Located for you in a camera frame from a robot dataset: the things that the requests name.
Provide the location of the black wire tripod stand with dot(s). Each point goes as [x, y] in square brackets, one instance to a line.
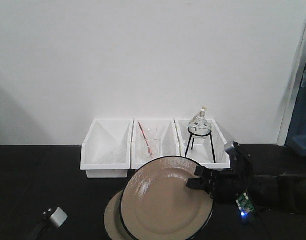
[201, 151]

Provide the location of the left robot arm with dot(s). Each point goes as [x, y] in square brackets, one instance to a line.
[35, 231]

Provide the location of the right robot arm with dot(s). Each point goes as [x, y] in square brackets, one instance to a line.
[285, 192]

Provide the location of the clear glass funnel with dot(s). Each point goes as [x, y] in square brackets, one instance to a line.
[110, 155]

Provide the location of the white storage bin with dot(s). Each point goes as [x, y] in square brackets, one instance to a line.
[222, 158]
[101, 133]
[164, 130]

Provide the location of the beige circular plate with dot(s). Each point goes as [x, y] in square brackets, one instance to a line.
[156, 204]
[112, 221]

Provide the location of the right white storage bin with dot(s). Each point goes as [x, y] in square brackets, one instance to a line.
[222, 158]

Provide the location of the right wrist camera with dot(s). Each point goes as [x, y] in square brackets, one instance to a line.
[231, 148]

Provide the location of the middle white storage bin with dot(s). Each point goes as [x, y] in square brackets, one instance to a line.
[164, 130]

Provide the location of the red striped stirring rod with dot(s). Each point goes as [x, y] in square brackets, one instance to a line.
[149, 151]

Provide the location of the left white storage bin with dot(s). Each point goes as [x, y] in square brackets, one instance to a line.
[101, 133]

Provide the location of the blue-grey pegboard drying rack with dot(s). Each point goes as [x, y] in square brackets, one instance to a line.
[296, 135]

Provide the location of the glass alcohol lamp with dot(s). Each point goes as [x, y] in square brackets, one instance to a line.
[198, 126]

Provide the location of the clear glass beaker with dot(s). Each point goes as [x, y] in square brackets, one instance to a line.
[150, 146]

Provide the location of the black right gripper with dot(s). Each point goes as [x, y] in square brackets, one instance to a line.
[228, 183]

